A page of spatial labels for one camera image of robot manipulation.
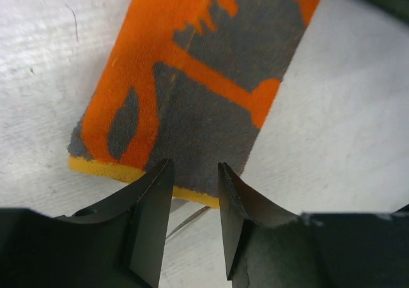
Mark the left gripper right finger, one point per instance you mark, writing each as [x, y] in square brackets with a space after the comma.
[266, 245]

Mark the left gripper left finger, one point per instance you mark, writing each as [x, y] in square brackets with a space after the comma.
[116, 242]

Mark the grey orange-edged towel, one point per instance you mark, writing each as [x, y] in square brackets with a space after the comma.
[192, 81]

